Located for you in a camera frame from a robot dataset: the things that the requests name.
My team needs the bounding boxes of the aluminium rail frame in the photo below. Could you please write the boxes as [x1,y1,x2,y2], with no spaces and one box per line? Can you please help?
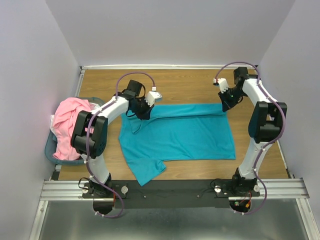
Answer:
[28,63,320,240]

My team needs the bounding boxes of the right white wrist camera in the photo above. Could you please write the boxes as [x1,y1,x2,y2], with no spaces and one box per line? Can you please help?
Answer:
[216,78,229,94]

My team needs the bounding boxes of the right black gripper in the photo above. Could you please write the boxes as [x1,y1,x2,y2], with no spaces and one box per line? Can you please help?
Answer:
[217,87,245,112]

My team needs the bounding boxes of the purple cable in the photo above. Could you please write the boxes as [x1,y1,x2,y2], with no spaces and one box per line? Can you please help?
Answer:
[84,71,157,218]
[212,61,287,216]

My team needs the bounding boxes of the black cable loop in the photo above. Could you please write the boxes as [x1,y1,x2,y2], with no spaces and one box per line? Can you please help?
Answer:
[77,177,91,192]

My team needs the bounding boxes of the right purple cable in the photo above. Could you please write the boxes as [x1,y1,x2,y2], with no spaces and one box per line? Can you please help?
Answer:
[212,61,287,216]

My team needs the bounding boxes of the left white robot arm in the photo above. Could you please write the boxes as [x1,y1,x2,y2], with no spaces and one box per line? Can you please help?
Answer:
[70,80,162,198]

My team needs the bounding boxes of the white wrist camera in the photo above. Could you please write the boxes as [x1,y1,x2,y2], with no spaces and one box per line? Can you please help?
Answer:
[216,78,229,94]
[145,91,163,107]

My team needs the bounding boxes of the pink t shirt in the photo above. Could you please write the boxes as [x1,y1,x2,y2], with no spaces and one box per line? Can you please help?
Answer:
[52,97,91,161]

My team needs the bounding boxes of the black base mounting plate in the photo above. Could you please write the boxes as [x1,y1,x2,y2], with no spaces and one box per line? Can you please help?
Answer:
[78,178,261,209]

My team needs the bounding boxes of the blue plastic laundry basket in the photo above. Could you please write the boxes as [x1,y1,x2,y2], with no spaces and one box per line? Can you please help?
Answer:
[44,97,105,166]

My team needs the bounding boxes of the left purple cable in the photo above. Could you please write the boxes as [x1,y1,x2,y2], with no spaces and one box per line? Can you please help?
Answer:
[84,71,157,218]

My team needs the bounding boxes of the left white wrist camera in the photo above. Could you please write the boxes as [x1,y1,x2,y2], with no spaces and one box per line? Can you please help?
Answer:
[145,91,163,107]

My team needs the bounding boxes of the teal t shirt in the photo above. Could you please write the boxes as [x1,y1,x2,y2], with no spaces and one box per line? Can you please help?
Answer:
[118,103,236,186]

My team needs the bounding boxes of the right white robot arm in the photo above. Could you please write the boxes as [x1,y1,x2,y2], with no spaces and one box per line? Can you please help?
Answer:
[213,67,288,197]

